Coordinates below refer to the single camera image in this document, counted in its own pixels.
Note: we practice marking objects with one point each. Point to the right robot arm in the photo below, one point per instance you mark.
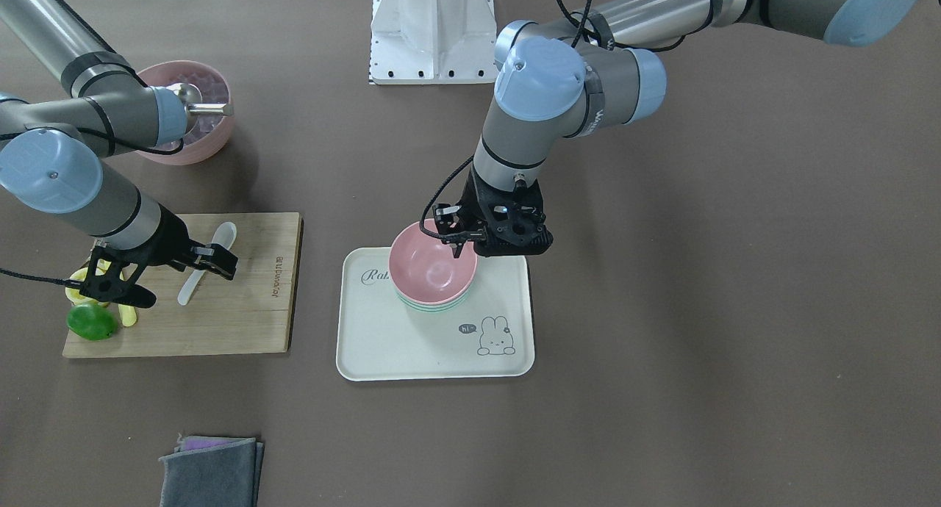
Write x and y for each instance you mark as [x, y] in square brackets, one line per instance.
[53, 153]

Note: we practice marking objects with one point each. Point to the small pink bowl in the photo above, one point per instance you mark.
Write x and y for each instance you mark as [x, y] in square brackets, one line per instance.
[425, 271]

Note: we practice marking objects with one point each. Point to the lemon slice upper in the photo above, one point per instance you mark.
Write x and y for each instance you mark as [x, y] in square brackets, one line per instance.
[76, 297]

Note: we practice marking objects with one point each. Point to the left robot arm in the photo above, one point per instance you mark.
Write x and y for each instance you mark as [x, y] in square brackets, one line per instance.
[599, 67]

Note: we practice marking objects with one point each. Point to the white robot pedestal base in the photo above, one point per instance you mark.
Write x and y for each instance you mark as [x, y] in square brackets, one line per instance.
[432, 42]

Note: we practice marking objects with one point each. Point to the purple cloth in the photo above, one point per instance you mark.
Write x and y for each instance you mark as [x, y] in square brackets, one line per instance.
[189, 443]

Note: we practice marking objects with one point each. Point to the metal ice scoop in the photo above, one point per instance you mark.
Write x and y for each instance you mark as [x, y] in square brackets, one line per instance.
[191, 98]

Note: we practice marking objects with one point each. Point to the yellow plastic toy knife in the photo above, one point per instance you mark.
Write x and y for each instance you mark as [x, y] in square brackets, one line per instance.
[127, 314]

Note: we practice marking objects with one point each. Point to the bamboo cutting board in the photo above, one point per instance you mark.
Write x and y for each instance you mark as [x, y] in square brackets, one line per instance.
[252, 313]

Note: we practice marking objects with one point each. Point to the large pink bowl with ice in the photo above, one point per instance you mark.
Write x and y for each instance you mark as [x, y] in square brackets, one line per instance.
[211, 132]

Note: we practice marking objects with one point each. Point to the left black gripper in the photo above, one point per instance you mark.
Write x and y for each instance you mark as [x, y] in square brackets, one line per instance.
[471, 195]

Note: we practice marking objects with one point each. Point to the green toy lime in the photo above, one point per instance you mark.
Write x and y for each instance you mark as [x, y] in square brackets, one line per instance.
[92, 322]

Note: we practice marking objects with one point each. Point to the grey folded cloth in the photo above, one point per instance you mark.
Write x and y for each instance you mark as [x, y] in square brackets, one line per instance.
[228, 475]

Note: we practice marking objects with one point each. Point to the cream rabbit tray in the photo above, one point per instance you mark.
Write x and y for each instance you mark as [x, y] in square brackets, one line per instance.
[487, 334]

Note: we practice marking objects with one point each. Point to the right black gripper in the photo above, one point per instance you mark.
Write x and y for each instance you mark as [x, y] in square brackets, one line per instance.
[162, 242]

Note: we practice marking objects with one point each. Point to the white ceramic spoon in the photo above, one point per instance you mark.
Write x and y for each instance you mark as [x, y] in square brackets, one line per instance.
[225, 235]

